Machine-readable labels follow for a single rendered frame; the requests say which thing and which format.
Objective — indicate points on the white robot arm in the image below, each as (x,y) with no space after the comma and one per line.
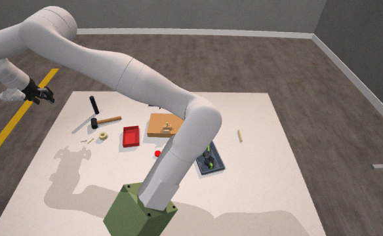
(43,33)

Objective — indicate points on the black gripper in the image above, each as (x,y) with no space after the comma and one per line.
(32,91)

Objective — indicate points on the wooden-handled black mallet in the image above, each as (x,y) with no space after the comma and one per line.
(95,123)

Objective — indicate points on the black spring clamp with green grips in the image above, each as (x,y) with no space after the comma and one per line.
(208,157)

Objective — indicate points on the tan hollow cylinder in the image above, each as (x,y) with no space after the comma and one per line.
(101,135)

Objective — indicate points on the light wooden board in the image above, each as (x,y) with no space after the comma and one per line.
(157,120)

